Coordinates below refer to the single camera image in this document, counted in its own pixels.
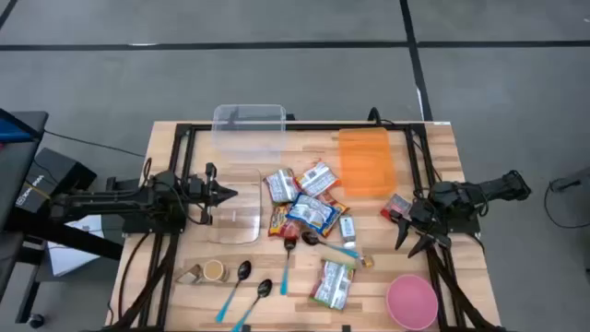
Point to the black caster wheel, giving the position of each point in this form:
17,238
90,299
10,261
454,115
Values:
36,321

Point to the pink bowl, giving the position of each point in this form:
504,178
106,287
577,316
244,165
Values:
411,302

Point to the black aluminium table frame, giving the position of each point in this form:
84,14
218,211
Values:
322,126

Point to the white paper sheets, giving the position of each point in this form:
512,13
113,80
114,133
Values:
69,258

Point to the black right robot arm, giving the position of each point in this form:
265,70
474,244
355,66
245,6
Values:
488,186

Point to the clear plastic container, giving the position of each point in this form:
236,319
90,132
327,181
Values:
235,223
249,138

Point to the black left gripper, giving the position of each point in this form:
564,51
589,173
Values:
211,205

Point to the tan-lidded glass jar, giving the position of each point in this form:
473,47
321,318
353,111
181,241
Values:
214,270

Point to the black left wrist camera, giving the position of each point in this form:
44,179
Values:
196,186

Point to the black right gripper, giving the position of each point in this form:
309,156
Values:
428,216

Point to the black workstation cart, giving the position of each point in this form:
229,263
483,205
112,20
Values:
14,175

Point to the grey stand foot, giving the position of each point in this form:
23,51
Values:
576,180

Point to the roast beef ramen noodle packet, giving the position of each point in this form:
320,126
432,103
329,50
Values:
279,227

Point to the blue ramen noodle packet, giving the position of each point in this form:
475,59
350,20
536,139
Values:
311,212

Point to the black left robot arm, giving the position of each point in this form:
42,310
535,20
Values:
106,199

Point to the black box with white lettering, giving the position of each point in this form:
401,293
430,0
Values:
37,186

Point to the small red box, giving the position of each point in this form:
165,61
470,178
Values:
394,206

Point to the black-framed blue screen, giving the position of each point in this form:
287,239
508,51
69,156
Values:
9,131

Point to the cork-stoppered saffron glass jar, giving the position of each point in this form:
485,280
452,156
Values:
367,262

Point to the white-capped spice bottle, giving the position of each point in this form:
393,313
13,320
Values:
347,228

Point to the green-edged ramen noodle packet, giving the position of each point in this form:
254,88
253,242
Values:
282,185
333,283

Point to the orange plastic tray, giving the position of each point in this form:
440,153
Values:
366,161

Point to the orange ramen noodle packet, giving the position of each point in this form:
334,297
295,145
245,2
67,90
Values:
339,205
318,179

